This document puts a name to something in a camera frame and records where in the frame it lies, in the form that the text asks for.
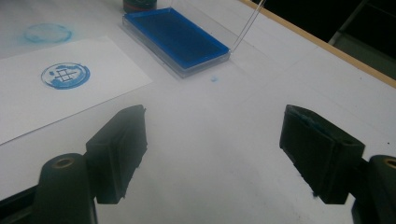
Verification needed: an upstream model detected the blue ink pad clear case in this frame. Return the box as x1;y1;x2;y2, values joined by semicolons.
121;0;267;79

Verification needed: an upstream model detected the white paper sheet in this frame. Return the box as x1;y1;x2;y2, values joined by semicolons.
0;35;153;147

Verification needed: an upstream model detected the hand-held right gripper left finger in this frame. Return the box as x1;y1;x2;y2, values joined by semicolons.
85;104;149;205

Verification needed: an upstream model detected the grey metal shelf frame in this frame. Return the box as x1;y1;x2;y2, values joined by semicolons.
328;0;396;80

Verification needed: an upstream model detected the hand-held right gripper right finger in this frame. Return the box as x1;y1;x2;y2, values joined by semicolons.
278;104;366;205

